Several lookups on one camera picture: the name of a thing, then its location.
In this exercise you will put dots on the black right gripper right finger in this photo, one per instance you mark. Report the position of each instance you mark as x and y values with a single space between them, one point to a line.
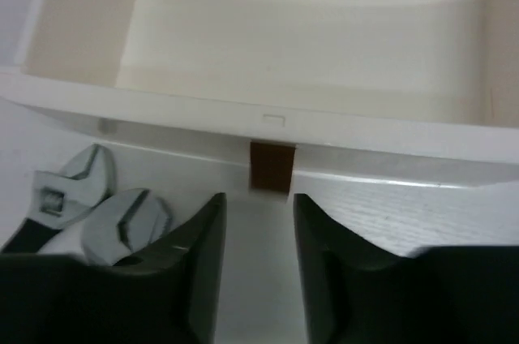
357 292

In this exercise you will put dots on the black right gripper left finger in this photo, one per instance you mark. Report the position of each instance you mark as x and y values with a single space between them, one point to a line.
166 293

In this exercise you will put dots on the white bottom drawer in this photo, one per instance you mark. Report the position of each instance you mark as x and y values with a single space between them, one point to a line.
407 90

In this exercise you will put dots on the red handled adjustable wrench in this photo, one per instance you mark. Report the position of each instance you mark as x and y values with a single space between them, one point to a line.
124 224

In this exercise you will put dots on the black handled adjustable wrench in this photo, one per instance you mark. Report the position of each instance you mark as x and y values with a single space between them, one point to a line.
61 199

